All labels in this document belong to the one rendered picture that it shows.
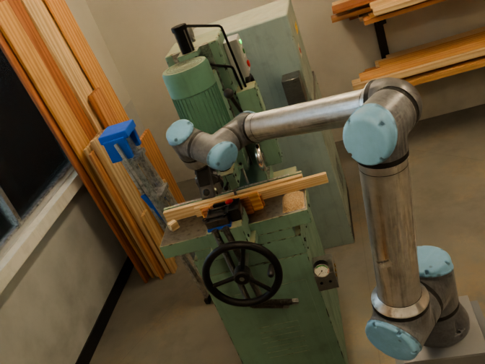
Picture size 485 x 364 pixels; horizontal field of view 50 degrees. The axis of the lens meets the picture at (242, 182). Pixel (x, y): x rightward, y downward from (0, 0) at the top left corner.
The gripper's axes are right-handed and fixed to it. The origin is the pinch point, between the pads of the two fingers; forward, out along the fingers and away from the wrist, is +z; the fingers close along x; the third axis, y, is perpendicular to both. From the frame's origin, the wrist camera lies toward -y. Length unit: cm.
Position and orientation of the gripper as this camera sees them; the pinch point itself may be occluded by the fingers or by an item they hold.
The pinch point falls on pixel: (218, 193)
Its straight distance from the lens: 186.6
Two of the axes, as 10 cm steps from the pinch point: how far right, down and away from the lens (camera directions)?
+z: 2.9, 5.0, 8.2
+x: -9.5, 2.3, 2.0
